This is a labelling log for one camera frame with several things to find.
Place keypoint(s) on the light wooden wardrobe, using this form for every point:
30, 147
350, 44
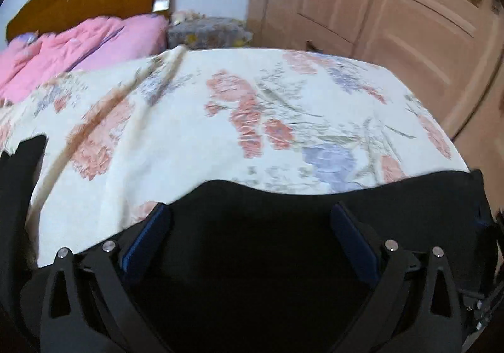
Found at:
393, 2

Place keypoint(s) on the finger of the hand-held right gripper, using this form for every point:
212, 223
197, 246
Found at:
478, 313

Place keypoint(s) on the pink quilt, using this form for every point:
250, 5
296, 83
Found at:
59, 49

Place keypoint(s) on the black pants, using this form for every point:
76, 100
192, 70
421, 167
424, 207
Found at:
256, 242

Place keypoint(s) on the floral bed sheet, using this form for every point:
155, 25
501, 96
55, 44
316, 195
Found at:
177, 120

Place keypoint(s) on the grey covered nightstand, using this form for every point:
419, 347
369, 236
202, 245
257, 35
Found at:
212, 32

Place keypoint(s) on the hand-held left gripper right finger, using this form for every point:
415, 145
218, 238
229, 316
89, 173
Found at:
354, 236

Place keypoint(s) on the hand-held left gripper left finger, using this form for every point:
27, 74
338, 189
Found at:
147, 236

